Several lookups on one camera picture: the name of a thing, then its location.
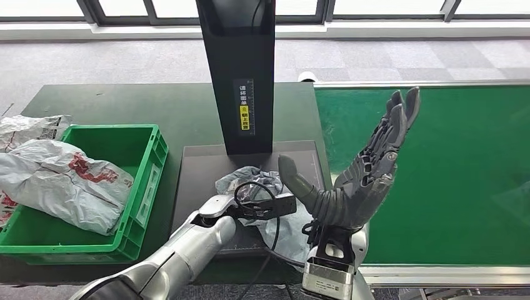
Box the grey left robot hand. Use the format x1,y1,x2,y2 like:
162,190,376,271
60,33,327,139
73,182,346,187
234,180,288,206

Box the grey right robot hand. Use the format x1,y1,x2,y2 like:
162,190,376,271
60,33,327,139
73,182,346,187
277,86,421,231

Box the plain grey poly parcel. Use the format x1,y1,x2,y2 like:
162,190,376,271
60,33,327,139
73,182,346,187
215,165,314,264

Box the white poly parcel red stripe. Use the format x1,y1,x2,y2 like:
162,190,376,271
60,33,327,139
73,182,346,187
0,139,134,236

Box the green conveyor belt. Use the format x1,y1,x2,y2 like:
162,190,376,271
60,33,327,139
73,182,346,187
314,84,530,267

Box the black inbound scanner machine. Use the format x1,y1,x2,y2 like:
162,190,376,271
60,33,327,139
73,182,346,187
171,0,333,261

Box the white poly parcel barcode label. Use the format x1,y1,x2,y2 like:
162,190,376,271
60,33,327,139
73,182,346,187
0,115,73,228

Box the yellow black scanner label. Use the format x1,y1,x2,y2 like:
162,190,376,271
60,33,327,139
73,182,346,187
232,78,257,136

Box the green plastic crate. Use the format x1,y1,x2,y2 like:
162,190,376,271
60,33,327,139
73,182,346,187
0,124,170,266

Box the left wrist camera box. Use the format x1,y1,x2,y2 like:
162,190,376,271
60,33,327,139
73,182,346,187
225,192,298,221

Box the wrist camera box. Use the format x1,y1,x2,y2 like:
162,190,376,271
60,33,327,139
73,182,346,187
225,192,298,221
301,256,357,300

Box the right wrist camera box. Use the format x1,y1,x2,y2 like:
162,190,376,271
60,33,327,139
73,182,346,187
301,256,357,300

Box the aluminium conveyor frame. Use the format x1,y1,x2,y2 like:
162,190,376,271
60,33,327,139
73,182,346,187
313,79,530,300

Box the dark window frame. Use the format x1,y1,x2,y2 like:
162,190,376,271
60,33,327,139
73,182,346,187
0,0,530,26

